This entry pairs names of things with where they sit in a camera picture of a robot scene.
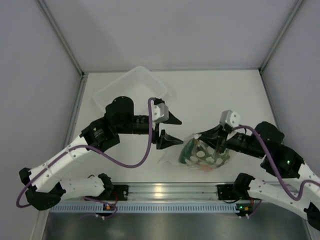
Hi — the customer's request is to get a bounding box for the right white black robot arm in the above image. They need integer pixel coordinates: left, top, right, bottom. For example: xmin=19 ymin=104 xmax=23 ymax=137
xmin=198 ymin=121 xmax=320 ymax=230

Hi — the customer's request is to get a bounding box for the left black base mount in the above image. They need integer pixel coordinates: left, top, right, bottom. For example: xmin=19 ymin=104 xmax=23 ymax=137
xmin=106 ymin=184 xmax=129 ymax=201

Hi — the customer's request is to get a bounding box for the fake orange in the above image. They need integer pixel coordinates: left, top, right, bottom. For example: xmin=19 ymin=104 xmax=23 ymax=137
xmin=199 ymin=164 xmax=215 ymax=172

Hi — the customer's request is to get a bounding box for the fake green cucumber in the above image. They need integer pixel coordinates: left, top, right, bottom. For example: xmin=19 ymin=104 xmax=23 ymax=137
xmin=178 ymin=138 xmax=196 ymax=165

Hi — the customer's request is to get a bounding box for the fake green cabbage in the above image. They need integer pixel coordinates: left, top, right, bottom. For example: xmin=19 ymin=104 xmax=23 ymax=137
xmin=186 ymin=139 xmax=231 ymax=170

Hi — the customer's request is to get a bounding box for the left aluminium frame post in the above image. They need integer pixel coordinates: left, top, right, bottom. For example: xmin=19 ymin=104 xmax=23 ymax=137
xmin=37 ymin=0 xmax=85 ymax=76

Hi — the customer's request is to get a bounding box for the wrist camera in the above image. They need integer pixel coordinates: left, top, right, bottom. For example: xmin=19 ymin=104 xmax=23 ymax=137
xmin=219 ymin=110 xmax=241 ymax=128
xmin=152 ymin=98 xmax=169 ymax=124

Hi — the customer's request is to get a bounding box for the aluminium frame post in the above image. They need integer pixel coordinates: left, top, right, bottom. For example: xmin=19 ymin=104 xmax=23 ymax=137
xmin=259 ymin=0 xmax=307 ymax=73
xmin=37 ymin=0 xmax=85 ymax=76

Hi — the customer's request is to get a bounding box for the white slotted cable duct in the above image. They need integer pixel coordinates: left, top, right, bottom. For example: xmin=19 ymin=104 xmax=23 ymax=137
xmin=49 ymin=202 xmax=250 ymax=214

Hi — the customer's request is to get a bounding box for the clear zip top bag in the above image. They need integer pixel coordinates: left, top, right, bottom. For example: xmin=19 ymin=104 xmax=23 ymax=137
xmin=158 ymin=133 xmax=236 ymax=172

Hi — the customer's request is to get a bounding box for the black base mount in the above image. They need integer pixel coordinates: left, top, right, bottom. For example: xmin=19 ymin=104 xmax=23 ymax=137
xmin=216 ymin=184 xmax=243 ymax=203
xmin=106 ymin=184 xmax=129 ymax=201

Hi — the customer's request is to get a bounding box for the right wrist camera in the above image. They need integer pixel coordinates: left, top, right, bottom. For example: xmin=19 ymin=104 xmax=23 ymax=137
xmin=219 ymin=110 xmax=241 ymax=128

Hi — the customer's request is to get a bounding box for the right aluminium frame post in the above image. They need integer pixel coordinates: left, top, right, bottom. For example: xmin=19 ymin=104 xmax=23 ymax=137
xmin=259 ymin=0 xmax=307 ymax=73

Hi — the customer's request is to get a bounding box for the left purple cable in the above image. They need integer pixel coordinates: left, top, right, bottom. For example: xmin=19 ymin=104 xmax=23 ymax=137
xmin=16 ymin=97 xmax=157 ymax=208

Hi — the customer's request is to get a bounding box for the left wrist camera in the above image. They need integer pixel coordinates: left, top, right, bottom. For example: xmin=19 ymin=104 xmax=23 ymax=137
xmin=152 ymin=98 xmax=169 ymax=124

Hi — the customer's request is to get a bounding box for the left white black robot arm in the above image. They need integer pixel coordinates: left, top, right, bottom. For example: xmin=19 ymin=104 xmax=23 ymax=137
xmin=16 ymin=96 xmax=183 ymax=211

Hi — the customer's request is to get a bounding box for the aluminium mounting rail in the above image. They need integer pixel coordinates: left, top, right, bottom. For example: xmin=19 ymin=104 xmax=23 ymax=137
xmin=57 ymin=181 xmax=312 ymax=202

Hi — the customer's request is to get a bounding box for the translucent white plastic basket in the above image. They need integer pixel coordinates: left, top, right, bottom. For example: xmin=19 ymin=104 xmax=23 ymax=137
xmin=92 ymin=66 xmax=168 ymax=115

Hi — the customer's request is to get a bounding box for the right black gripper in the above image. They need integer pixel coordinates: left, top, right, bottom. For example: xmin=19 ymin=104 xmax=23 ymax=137
xmin=195 ymin=123 xmax=266 ymax=159

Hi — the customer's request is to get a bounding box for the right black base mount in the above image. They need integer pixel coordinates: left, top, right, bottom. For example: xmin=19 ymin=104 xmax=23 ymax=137
xmin=216 ymin=184 xmax=243 ymax=203

